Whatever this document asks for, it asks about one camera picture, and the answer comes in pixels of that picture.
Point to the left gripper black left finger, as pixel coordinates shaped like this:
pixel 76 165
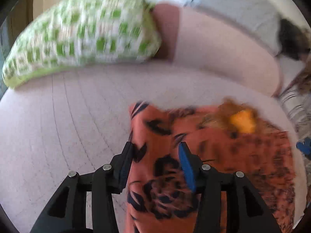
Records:
pixel 83 203

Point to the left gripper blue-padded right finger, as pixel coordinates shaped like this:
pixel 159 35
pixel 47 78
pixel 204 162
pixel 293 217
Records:
pixel 246 209

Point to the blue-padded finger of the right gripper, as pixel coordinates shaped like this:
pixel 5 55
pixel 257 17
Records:
pixel 305 147

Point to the orange black floral garment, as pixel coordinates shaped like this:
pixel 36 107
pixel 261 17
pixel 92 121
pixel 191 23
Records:
pixel 229 138

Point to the striped grey white cloth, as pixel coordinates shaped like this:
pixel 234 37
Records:
pixel 297 108

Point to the pink quilted bed sheet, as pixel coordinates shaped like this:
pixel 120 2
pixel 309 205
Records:
pixel 78 119

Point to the dark furry blanket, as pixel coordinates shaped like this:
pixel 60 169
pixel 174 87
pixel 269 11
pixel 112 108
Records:
pixel 293 42

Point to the grey pillow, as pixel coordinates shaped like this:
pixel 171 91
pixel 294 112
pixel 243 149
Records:
pixel 258 17

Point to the pink bolster cushion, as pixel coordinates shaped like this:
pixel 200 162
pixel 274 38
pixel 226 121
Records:
pixel 206 40

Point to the green white patterned pillow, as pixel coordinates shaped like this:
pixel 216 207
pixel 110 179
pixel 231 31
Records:
pixel 76 33

